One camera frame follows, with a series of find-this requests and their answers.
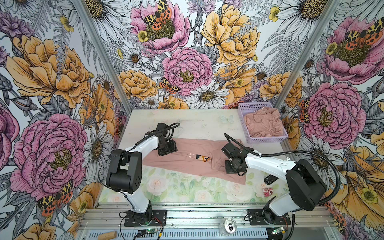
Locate wooden cork block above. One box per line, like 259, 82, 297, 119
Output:
98, 231, 118, 240

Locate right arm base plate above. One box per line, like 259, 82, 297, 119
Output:
245, 209, 292, 226

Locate pink t-shirt with print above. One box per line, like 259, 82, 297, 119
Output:
143, 139, 246, 185

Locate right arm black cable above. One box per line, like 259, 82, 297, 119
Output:
223, 133, 342, 240

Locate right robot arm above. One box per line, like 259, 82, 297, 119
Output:
222, 143, 326, 225

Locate pink shorts in basket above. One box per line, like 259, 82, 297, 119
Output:
244, 107, 285, 138

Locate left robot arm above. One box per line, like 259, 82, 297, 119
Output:
105, 123, 180, 227

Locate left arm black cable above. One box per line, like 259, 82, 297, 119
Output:
98, 122, 181, 211

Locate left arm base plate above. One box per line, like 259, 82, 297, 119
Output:
124, 210, 168, 227

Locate aluminium front rail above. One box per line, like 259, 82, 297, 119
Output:
79, 203, 334, 230

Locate green circuit board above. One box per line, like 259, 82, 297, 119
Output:
136, 228, 163, 238

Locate small pink red toy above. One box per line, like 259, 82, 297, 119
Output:
263, 188, 274, 198

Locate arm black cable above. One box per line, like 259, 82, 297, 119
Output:
98, 122, 181, 211
223, 133, 342, 240

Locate black remote-like device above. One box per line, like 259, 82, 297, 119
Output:
264, 175, 279, 185

